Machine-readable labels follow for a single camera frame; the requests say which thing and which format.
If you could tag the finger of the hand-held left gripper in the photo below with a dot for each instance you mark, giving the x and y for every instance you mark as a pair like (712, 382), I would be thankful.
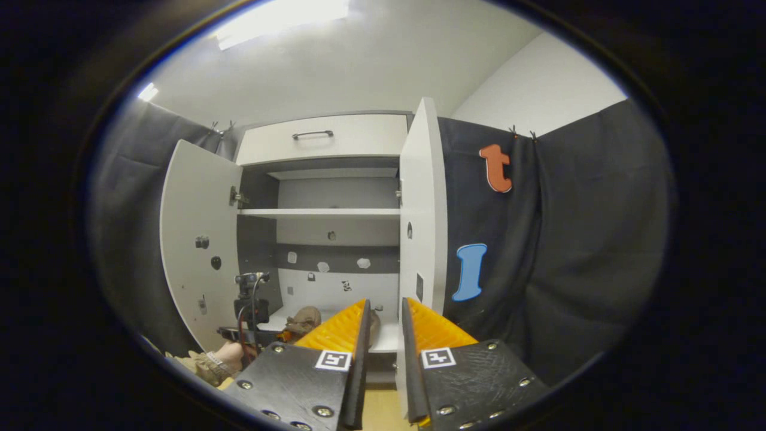
(285, 336)

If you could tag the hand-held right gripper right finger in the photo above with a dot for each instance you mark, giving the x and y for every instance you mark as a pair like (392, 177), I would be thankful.
(410, 371)

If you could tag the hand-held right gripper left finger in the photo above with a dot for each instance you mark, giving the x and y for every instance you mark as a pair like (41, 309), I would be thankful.
(353, 371)

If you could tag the brown shoe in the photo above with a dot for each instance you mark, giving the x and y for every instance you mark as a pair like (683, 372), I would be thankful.
(305, 320)
(374, 329)

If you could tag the white shoe cabinet door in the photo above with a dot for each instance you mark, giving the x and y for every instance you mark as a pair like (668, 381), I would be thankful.
(197, 209)
(425, 209)

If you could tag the white shoe cabinet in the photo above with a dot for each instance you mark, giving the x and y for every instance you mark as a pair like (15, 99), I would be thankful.
(323, 212)

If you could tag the white cabinet drawer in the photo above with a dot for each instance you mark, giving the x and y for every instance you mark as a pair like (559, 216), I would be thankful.
(359, 140)

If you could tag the black backdrop cloth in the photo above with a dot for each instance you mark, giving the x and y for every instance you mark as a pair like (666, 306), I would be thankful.
(131, 209)
(586, 239)

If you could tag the small ceiling light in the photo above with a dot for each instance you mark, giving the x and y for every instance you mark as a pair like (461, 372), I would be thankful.
(148, 92)

